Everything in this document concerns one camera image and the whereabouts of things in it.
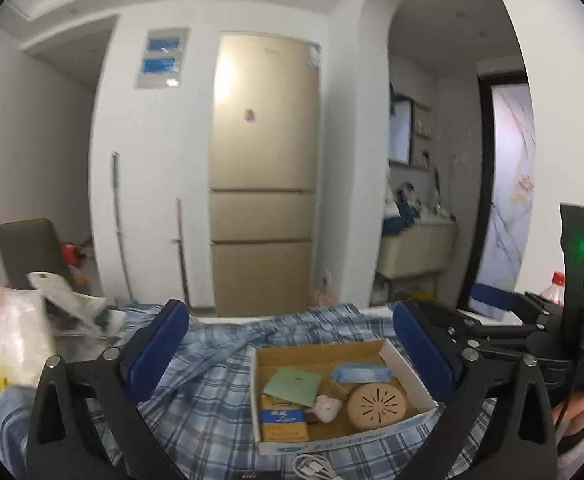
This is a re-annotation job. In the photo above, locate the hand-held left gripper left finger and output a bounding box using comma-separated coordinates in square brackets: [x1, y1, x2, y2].
[26, 299, 191, 480]

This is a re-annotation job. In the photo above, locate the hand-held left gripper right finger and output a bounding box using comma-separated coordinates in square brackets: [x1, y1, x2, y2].
[393, 299, 558, 480]

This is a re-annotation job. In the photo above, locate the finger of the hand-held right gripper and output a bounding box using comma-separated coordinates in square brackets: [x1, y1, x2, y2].
[446, 311, 572, 361]
[472, 284, 566, 327]

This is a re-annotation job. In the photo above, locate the blue wet wipe packet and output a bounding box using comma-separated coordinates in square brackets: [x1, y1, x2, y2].
[331, 362, 395, 385]

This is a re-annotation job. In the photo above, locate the round beige perforated disc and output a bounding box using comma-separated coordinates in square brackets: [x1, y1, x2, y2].
[347, 382, 407, 429]

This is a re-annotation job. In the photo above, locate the shallow cardboard box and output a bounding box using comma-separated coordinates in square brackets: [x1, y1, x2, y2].
[249, 337, 440, 456]

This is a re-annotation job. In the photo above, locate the pink white plush toy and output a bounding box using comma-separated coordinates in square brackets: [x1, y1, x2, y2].
[306, 394, 343, 425]

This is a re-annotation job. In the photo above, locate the green cloth pouch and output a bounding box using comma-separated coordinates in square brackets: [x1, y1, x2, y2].
[263, 366, 323, 406]

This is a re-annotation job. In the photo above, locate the blue yellow cigarette pack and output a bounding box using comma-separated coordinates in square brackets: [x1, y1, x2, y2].
[261, 394, 307, 427]

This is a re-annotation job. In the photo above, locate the person's right hand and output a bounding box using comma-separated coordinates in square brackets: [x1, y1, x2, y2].
[552, 391, 584, 437]

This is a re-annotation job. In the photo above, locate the red label drink bottle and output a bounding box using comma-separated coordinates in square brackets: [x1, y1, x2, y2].
[544, 271, 567, 306]

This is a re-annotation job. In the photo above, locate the blue plaid cloth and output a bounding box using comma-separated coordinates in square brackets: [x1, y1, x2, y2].
[0, 302, 562, 480]

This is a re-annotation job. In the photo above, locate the beige bathroom vanity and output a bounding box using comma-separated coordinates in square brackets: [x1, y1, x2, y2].
[376, 220, 458, 279]

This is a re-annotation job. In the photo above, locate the black framed door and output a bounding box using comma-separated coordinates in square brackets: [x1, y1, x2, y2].
[469, 72, 535, 311]

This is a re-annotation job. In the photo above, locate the blue clothes pile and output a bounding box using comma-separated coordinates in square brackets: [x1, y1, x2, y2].
[384, 200, 420, 236]

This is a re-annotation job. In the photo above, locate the red object on floor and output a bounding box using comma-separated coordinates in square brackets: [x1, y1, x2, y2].
[59, 242, 93, 281]

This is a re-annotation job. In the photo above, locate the white plastic bag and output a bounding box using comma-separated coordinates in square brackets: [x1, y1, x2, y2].
[0, 287, 60, 391]

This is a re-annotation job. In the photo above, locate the black flat device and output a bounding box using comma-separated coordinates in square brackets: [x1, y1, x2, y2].
[232, 469, 285, 480]

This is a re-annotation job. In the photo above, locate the bathroom mirror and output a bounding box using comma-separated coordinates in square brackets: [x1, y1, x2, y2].
[389, 97, 413, 165]

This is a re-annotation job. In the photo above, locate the gold refrigerator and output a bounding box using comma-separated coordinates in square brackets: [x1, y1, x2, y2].
[207, 31, 323, 318]

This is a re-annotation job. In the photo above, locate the grey mop handle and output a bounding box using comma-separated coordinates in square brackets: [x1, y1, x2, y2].
[110, 151, 135, 298]

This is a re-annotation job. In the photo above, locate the white coiled cable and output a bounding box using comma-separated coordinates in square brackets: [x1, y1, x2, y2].
[289, 452, 340, 480]

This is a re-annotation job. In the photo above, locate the bathroom wall shelf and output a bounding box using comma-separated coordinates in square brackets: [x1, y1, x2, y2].
[414, 102, 435, 168]

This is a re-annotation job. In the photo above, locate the wall panel with blue windows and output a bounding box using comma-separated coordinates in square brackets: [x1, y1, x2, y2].
[134, 26, 191, 90]

